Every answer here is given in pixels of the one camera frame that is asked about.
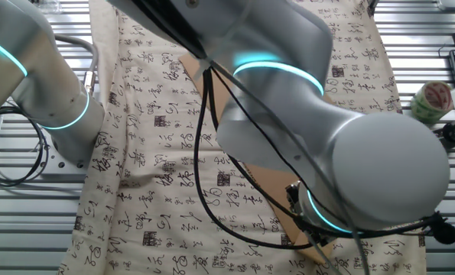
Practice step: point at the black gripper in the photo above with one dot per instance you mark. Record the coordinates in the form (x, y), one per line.
(295, 198)

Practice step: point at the clear plastic bag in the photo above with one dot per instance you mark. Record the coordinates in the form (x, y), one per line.
(45, 4)

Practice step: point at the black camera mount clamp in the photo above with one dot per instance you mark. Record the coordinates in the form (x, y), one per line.
(454, 133)

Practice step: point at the brown cardboard sheet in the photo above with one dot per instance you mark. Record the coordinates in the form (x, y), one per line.
(273, 183)

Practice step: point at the clear packing tape roll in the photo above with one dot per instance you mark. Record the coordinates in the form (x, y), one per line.
(431, 101)

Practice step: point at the white calligraphy print cloth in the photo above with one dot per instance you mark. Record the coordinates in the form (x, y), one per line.
(154, 214)

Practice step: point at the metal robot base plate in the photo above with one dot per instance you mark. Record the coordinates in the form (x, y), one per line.
(62, 165)

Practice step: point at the grey flat device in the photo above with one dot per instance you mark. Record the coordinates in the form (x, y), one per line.
(454, 4)

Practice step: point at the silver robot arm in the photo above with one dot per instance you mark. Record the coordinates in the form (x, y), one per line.
(384, 172)

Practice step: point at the black foam microphone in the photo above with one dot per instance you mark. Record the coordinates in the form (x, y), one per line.
(445, 233)

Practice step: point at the light wooden block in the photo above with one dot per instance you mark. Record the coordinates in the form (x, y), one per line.
(324, 254)

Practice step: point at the white zip tie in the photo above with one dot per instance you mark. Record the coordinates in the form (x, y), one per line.
(201, 70)

